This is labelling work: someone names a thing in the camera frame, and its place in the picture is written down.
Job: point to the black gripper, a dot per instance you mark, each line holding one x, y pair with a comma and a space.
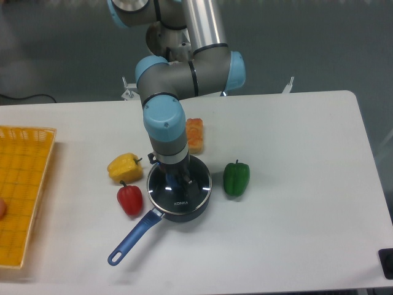
178, 166

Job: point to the glass pot lid blue knob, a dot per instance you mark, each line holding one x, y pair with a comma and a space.
167, 194

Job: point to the dark blue saucepan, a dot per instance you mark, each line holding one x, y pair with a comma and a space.
150, 219

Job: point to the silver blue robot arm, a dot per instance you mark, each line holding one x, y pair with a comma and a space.
161, 85

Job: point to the green bell pepper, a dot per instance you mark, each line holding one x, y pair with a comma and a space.
236, 178

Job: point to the orange bread loaf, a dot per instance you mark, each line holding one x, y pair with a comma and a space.
194, 132

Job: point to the red bell pepper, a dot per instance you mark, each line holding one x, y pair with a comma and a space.
130, 199

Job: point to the yellow bell pepper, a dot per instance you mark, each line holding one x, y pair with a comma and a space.
125, 167

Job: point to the yellow woven basket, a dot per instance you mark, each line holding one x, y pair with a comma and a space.
25, 157

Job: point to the black device at table edge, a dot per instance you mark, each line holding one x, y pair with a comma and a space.
386, 260

